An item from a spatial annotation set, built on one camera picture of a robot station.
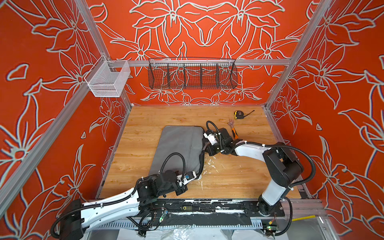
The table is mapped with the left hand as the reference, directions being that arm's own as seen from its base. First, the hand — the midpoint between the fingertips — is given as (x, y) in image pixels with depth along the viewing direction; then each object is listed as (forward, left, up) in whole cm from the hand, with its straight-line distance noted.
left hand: (192, 177), depth 75 cm
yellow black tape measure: (+51, -33, -5) cm, 61 cm away
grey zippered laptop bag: (+24, +5, -3) cm, 24 cm away
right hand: (+21, -7, -4) cm, 22 cm away
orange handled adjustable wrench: (+33, -28, -7) cm, 44 cm away
